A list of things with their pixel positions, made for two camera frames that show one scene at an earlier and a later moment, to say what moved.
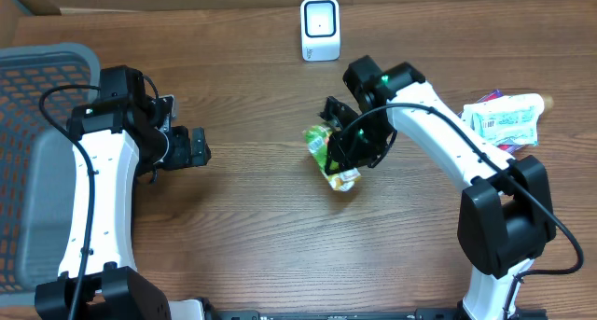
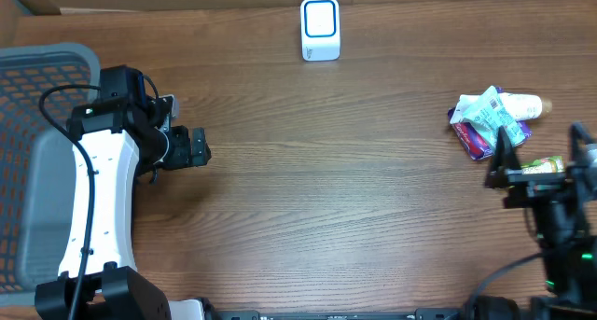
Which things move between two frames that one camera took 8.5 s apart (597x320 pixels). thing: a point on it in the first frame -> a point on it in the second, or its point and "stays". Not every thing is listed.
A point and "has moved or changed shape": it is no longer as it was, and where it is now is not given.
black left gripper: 185,148 stays
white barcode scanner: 320,27 stays
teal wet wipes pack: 509,126 has moved or changed shape
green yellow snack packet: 317,138 -> 553,164
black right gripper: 340,136 -> 539,181
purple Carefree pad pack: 508,146 -> 526,132
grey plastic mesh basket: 36,161 stays
